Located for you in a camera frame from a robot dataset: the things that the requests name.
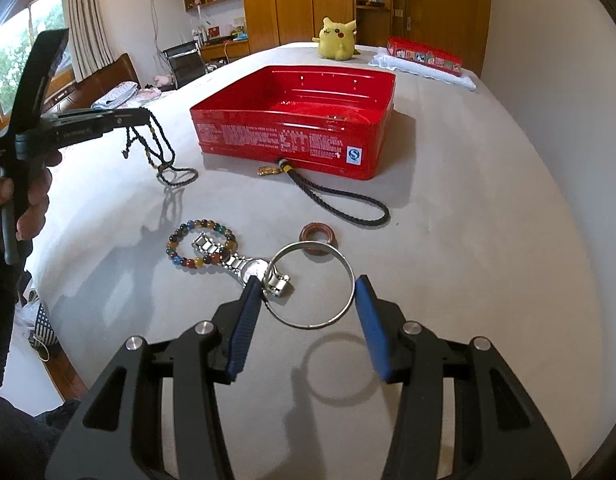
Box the black bead necklace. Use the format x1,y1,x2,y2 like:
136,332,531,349
120,108,201,189

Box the multicolour bead bracelet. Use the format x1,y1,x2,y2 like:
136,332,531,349
165,218,240,271

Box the black braided cord charm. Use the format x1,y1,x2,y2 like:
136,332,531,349
255,158,391,229

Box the brown wooden ring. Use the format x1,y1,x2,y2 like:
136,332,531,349
298,221,339,257

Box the silver bangle large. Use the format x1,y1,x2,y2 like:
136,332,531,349
261,240,357,332

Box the silver wristwatch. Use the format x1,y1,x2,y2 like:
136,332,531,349
192,233,291,297

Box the person's left hand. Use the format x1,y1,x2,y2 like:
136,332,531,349
0,149,63,244

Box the folded blue white cloth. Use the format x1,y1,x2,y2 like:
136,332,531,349
91,80,139,110

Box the floral bedspread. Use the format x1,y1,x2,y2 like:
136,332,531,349
127,88,163,107

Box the wooden headboard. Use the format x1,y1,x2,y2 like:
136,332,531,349
42,53,139,113

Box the beige curtain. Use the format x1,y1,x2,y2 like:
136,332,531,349
62,0,114,81

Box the window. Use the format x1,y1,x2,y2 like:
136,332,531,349
0,0,66,116

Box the black office chair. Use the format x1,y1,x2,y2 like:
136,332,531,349
161,41,208,89

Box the wooden desk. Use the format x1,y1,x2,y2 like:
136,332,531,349
201,40,250,63

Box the red tin box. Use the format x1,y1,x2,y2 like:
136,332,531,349
189,65,396,181

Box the yellow Pikachu plush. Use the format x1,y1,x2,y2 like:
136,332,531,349
312,18,360,61

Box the white folded towel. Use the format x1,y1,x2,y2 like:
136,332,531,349
369,53,477,91

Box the red tin lid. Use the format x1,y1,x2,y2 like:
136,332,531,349
387,37,463,76

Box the wooden door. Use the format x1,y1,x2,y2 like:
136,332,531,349
393,0,491,75

